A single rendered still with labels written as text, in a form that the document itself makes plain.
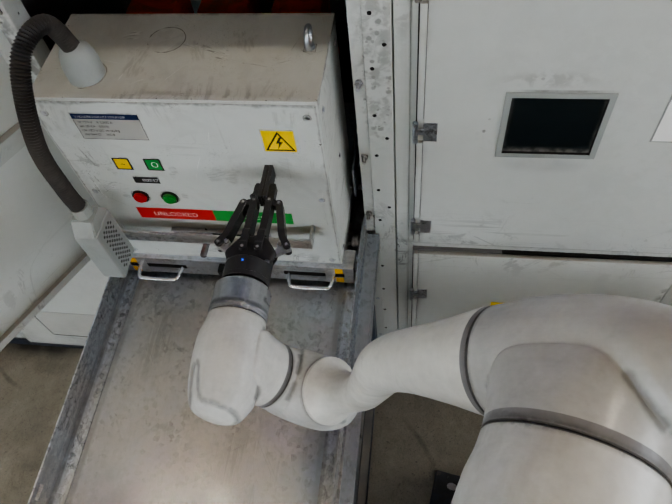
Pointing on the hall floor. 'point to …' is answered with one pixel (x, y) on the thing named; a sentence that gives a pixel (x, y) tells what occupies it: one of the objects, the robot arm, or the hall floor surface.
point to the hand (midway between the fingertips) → (266, 185)
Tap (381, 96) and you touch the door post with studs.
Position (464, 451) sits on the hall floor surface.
